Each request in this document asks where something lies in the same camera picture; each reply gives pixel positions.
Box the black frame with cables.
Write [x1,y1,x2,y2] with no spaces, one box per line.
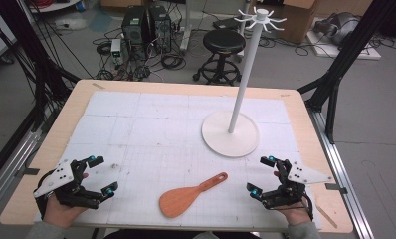
[0,0,82,133]

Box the hand-held gripper black cable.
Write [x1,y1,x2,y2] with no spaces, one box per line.
[36,170,56,220]
[303,193,315,222]

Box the white metal upright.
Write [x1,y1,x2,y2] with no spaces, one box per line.
[179,0,193,52]

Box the person's right hand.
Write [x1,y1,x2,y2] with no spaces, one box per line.
[273,170,314,227]

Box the right hand-held gripper black cable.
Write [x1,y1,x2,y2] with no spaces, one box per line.
[303,193,315,222]

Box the white hook stand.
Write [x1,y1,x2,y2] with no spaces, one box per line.
[200,8,288,158]

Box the wooden rice spatula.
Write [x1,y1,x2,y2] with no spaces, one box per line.
[158,171,229,219]

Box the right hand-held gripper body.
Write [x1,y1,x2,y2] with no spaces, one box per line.
[262,158,333,211]

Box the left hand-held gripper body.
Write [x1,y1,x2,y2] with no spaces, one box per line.
[33,158,102,210]

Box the left hand-held gripper black cable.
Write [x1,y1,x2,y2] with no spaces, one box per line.
[36,170,56,220]

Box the cardboard box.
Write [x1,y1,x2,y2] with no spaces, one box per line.
[279,0,319,45]

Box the small white power supply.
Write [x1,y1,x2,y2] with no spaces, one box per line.
[110,38,123,66]

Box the tangle of black floor cables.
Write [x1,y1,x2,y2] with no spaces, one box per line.
[92,29,187,82]

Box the grey bag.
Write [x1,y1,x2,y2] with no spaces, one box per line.
[313,12,362,47]

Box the person's left hand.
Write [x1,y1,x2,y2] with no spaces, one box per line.
[41,171,90,230]

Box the black computer tower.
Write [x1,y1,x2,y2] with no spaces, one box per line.
[147,4,173,54]
[121,5,150,52]

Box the black tape piece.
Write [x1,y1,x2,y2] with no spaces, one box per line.
[324,182,348,195]
[15,167,41,177]

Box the white gridded mat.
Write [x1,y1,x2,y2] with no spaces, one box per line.
[35,91,322,232]

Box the black round stool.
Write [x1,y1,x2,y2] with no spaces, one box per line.
[192,29,248,87]

